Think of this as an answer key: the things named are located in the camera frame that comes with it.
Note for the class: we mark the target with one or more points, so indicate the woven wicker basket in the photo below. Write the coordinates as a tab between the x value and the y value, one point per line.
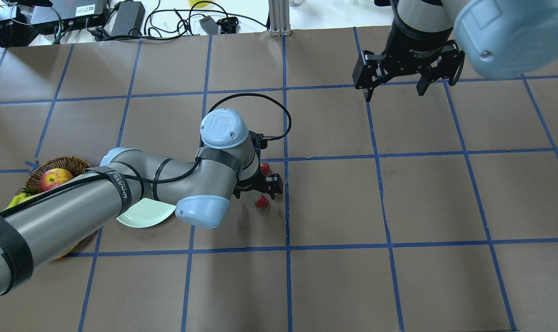
76	165

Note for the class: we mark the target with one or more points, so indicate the red apple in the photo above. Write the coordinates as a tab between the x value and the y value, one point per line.
54	177

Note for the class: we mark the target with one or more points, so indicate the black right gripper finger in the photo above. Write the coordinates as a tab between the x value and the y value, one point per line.
423	85
368	94

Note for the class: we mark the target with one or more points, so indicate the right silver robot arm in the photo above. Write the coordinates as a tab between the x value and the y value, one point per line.
500	38

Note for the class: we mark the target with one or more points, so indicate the red strawberry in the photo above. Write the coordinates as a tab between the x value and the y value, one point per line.
265	169
262	202

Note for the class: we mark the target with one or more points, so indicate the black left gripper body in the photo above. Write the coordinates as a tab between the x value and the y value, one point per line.
266	186

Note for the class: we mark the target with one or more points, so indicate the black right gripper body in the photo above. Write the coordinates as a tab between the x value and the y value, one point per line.
414	46

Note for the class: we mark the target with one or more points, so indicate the yellow banana bunch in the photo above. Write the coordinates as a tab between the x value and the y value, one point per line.
22	197

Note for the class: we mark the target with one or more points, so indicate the light green plate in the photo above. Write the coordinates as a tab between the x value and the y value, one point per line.
146	213

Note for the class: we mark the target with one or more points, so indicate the aluminium frame post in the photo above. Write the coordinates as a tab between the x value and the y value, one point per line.
279	18

